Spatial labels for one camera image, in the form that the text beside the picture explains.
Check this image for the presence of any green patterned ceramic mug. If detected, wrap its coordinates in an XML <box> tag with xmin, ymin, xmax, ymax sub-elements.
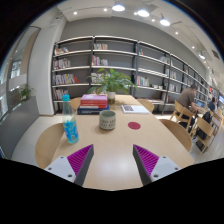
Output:
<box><xmin>98</xmin><ymin>109</ymin><xmax>117</xmax><ymax>131</ymax></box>

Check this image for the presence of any ceiling lights group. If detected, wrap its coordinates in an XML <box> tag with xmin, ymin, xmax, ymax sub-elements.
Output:
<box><xmin>71</xmin><ymin>2</ymin><xmax>209</xmax><ymax>61</ymax></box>

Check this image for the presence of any grey bookshelf unit with books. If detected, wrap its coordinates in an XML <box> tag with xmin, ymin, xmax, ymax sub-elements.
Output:
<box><xmin>51</xmin><ymin>34</ymin><xmax>214</xmax><ymax>116</ymax></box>

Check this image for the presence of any pink book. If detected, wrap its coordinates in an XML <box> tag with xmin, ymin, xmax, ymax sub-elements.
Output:
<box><xmin>80</xmin><ymin>93</ymin><xmax>109</xmax><ymax>102</ymax></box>

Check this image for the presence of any person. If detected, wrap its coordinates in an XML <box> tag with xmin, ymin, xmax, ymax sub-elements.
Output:
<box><xmin>207</xmin><ymin>96</ymin><xmax>218</xmax><ymax>113</ymax></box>
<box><xmin>176</xmin><ymin>83</ymin><xmax>201</xmax><ymax>129</ymax></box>

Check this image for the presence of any dark blue book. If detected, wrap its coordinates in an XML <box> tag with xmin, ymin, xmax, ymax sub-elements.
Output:
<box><xmin>77</xmin><ymin>104</ymin><xmax>110</xmax><ymax>116</ymax></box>

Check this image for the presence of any green potted plant white pot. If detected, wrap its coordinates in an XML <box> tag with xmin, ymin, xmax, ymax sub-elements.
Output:
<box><xmin>87</xmin><ymin>68</ymin><xmax>137</xmax><ymax>105</ymax></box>

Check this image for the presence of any flat round red coaster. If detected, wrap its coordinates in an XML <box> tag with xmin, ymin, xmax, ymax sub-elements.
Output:
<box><xmin>127</xmin><ymin>121</ymin><xmax>142</xmax><ymax>131</ymax></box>

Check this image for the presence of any small potted plant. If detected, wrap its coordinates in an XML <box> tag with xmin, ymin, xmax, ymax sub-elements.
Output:
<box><xmin>18</xmin><ymin>83</ymin><xmax>34</xmax><ymax>103</ymax></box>

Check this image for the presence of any clear drink bottle teal cap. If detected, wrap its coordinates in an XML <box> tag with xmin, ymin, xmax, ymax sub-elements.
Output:
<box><xmin>61</xmin><ymin>94</ymin><xmax>80</xmax><ymax>145</ymax></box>

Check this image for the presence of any slatted wooden chairs group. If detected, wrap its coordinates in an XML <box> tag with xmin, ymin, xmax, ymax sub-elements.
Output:
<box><xmin>169</xmin><ymin>99</ymin><xmax>224</xmax><ymax>155</ymax></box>

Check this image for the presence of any round-backed wooden chair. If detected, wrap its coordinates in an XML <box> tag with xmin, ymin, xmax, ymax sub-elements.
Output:
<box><xmin>159</xmin><ymin>118</ymin><xmax>193</xmax><ymax>153</ymax></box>
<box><xmin>69</xmin><ymin>96</ymin><xmax>82</xmax><ymax>111</ymax></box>
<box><xmin>34</xmin><ymin>122</ymin><xmax>65</xmax><ymax>170</ymax></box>
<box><xmin>136</xmin><ymin>98</ymin><xmax>155</xmax><ymax>113</ymax></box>

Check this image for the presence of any white book with patterned cover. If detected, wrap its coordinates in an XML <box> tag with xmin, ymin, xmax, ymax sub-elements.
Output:
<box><xmin>120</xmin><ymin>104</ymin><xmax>150</xmax><ymax>115</ymax></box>

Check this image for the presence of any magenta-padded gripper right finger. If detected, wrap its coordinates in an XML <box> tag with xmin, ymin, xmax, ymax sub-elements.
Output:
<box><xmin>132</xmin><ymin>143</ymin><xmax>183</xmax><ymax>187</ymax></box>

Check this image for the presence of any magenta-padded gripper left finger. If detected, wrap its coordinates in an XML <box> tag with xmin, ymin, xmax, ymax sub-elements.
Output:
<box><xmin>43</xmin><ymin>143</ymin><xmax>95</xmax><ymax>187</ymax></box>

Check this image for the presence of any red book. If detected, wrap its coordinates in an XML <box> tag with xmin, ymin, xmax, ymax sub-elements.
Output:
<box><xmin>79</xmin><ymin>99</ymin><xmax>109</xmax><ymax>108</ymax></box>

